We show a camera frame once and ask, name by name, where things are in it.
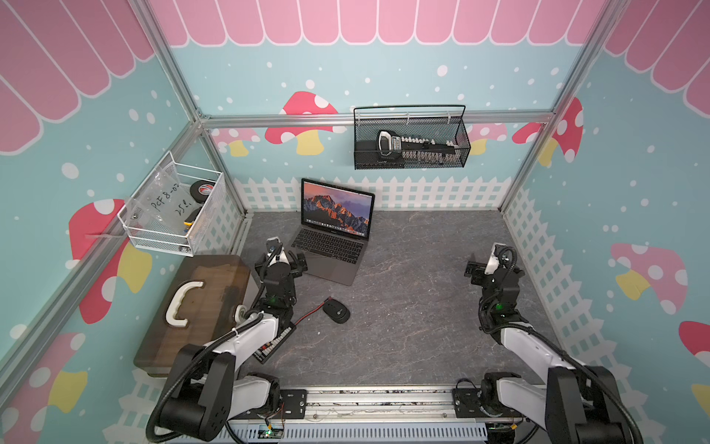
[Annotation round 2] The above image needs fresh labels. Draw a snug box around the clear plastic bag with writing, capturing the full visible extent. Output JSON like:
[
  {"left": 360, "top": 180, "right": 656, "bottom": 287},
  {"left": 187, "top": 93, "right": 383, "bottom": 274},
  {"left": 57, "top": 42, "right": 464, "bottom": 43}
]
[{"left": 128, "top": 166, "right": 194, "bottom": 229}]

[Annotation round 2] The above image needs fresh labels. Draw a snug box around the brown case with white handle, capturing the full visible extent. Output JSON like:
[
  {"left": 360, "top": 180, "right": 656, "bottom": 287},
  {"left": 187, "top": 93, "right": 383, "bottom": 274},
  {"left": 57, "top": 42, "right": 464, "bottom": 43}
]
[{"left": 133, "top": 255, "right": 251, "bottom": 377}]

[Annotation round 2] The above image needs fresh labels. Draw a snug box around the socket set in basket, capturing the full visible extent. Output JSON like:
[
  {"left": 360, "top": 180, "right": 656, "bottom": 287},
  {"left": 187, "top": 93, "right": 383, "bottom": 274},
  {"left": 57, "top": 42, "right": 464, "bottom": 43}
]
[{"left": 375, "top": 131, "right": 460, "bottom": 166}]

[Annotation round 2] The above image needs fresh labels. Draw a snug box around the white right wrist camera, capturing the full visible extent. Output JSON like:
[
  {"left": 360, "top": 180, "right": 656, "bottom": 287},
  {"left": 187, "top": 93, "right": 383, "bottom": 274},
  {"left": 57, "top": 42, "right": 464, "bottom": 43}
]
[{"left": 484, "top": 243, "right": 499, "bottom": 276}]

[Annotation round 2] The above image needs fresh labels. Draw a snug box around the yellow black tool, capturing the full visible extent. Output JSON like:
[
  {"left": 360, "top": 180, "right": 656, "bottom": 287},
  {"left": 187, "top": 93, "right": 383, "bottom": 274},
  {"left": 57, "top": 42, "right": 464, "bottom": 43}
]
[{"left": 184, "top": 208, "right": 201, "bottom": 229}]

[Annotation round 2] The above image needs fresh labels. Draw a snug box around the grey laptop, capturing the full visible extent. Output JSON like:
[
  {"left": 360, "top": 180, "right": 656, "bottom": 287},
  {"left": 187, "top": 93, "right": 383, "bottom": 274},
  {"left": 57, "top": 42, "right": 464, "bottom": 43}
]
[{"left": 285, "top": 179, "right": 375, "bottom": 286}]

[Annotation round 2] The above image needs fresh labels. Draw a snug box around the black tape roll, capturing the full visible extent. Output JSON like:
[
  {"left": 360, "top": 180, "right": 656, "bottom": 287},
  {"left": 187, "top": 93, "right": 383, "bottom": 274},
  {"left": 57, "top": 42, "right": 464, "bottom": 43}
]
[{"left": 190, "top": 179, "right": 216, "bottom": 205}]

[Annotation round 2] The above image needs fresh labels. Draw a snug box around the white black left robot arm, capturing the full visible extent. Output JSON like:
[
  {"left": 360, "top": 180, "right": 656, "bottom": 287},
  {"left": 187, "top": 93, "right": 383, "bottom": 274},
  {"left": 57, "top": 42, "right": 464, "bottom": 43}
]
[{"left": 145, "top": 237, "right": 308, "bottom": 443}]

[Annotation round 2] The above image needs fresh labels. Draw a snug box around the black terminal strip board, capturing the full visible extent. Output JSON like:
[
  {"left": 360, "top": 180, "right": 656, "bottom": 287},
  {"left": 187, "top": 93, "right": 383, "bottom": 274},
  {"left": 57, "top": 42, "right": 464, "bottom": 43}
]
[{"left": 253, "top": 324, "right": 296, "bottom": 364}]

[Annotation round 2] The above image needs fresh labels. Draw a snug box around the black wire mesh basket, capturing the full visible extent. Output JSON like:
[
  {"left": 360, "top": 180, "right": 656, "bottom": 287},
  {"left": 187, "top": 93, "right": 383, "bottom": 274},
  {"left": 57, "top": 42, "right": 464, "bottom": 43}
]
[{"left": 352, "top": 105, "right": 471, "bottom": 169}]

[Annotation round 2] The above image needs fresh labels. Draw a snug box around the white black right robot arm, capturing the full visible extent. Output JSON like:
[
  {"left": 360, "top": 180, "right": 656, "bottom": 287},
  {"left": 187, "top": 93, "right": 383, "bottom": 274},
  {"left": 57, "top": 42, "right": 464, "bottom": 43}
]
[{"left": 453, "top": 242, "right": 643, "bottom": 443}]

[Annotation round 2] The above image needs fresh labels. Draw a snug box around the white wire wall basket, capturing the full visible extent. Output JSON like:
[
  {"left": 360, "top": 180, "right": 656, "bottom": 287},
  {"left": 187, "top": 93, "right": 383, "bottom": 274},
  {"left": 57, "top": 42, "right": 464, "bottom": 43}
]
[{"left": 118, "top": 153, "right": 235, "bottom": 257}]

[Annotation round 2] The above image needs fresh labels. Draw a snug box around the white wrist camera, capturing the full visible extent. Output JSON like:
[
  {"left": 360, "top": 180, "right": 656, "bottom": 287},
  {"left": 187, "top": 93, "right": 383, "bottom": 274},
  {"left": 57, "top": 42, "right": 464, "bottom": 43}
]
[
  {"left": 270, "top": 249, "right": 290, "bottom": 266},
  {"left": 484, "top": 243, "right": 499, "bottom": 276}
]

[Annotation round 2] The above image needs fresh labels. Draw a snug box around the red black wire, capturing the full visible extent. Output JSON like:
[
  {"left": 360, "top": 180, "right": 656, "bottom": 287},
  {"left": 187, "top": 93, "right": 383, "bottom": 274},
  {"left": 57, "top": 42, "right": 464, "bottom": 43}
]
[{"left": 292, "top": 302, "right": 328, "bottom": 327}]

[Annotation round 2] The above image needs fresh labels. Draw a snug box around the black wireless mouse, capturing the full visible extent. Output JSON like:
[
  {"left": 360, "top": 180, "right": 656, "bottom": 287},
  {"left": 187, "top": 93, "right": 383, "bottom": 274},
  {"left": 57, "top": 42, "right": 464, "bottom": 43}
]
[{"left": 322, "top": 299, "right": 351, "bottom": 324}]

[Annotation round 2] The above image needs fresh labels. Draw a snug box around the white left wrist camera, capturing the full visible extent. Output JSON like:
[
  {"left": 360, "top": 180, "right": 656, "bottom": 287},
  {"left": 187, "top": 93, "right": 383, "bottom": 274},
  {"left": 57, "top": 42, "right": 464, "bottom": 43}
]
[{"left": 270, "top": 249, "right": 290, "bottom": 266}]

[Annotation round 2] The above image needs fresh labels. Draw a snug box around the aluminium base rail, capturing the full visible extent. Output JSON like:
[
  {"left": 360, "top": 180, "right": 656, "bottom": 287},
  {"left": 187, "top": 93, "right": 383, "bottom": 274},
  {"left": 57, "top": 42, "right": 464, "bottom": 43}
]
[{"left": 210, "top": 383, "right": 545, "bottom": 443}]

